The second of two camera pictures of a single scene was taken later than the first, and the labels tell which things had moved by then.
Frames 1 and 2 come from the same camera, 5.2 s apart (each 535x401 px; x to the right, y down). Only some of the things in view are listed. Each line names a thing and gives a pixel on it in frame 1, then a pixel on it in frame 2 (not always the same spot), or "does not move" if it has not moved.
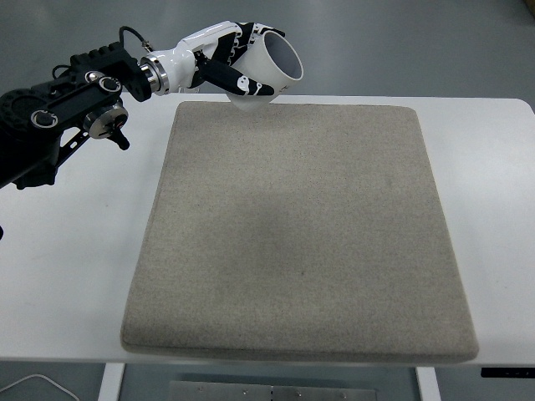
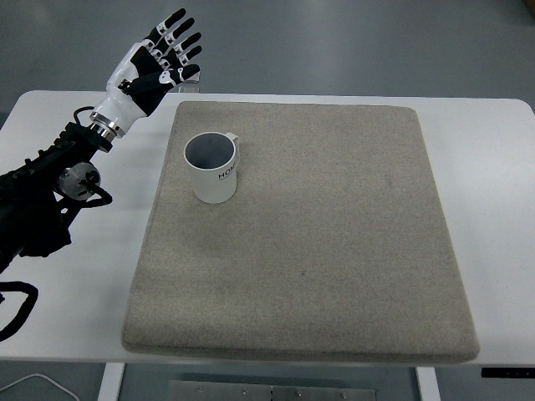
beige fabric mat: x=303 y=230 does not move
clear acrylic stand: x=187 y=90 does not move
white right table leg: x=428 y=383 does not move
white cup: x=270 y=60 -> x=213 y=158
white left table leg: x=111 y=382 does not move
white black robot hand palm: x=179 y=61 -> x=135 y=88
